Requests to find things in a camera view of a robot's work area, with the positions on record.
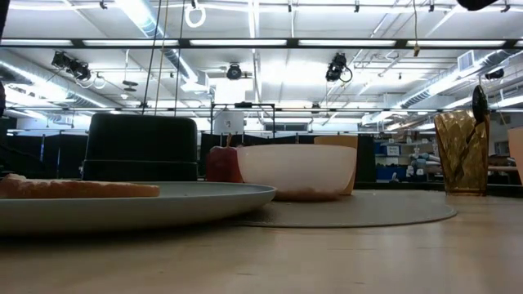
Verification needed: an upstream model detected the pale pink bowl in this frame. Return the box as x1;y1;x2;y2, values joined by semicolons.
235;143;358;201

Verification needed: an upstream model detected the red apple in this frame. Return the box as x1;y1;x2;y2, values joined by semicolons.
205;133;244;184

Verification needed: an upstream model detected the black toaster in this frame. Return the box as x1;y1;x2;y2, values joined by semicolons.
81;113;199;183

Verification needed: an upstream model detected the grey dinner plate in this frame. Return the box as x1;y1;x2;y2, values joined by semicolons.
0;180;278;236

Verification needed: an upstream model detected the toast slice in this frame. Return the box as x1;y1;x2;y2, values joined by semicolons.
0;173;161;200

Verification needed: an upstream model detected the amber faceted drinking glass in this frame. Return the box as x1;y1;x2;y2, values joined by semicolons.
432;109;491;196

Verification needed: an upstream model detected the black spoon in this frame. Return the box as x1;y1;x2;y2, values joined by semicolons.
452;84;490;183

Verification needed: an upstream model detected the white box on stand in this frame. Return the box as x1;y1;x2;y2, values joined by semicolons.
213;111;245;135

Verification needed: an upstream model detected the blue storage bin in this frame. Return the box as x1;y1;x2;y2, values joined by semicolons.
374;140;412;181

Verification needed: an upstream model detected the grey round placemat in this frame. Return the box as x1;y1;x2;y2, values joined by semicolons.
228;189;458;229

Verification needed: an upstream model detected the peach plastic cup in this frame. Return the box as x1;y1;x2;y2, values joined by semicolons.
507;126;523;185

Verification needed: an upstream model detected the silver ventilation duct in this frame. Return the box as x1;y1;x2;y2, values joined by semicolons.
118;0;216;97

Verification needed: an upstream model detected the black hanging cable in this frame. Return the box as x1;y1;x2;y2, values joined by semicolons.
174;0;186;115
141;0;163;115

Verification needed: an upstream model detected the black overhead frame beam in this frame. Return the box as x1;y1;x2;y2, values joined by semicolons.
0;38;523;50

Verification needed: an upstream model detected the white hanging cable ring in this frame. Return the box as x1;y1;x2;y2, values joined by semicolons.
184;2;207;29

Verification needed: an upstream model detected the yellow hanging cable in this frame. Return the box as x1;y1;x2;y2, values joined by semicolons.
411;0;422;57

